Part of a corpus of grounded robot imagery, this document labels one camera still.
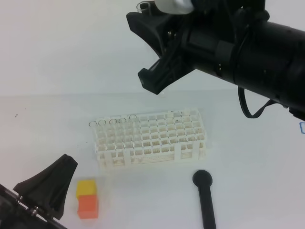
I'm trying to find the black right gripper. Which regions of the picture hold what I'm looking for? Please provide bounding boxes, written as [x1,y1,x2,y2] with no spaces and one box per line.
[126,9,238,94]

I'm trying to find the yellow foam cube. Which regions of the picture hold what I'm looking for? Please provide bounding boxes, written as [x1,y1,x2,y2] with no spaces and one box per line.
[76,179,97,199]

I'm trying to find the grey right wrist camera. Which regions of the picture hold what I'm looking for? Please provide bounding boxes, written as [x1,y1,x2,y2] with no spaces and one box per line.
[154,0,194,15]

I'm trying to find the black right camera cable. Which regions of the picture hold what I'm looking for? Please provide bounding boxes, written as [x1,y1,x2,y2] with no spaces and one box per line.
[237,87,275,119]

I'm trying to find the white plastic test tube rack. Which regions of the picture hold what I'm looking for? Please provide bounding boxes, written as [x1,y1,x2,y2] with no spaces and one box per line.
[95,109,206,170]

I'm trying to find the clear glass test tube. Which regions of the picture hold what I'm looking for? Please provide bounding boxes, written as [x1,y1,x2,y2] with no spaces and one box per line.
[136,1,151,14]

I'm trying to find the clear test tube in rack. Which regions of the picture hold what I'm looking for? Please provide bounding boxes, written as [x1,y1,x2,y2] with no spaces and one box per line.
[96,120,107,144]
[109,119,117,143]
[118,118,127,142]
[129,114,139,141]
[89,121,98,146]

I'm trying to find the black camera stand pole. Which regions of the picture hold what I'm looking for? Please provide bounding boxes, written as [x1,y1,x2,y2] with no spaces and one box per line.
[193,170,216,229]

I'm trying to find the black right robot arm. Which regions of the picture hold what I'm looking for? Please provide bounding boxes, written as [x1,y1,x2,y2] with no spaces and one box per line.
[126,0,305,119]

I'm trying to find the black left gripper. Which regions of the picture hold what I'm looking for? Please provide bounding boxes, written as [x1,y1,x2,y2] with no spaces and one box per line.
[0,154,78,229]

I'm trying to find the orange foam cube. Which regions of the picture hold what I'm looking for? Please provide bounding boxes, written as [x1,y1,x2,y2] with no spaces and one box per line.
[77,195,99,219]

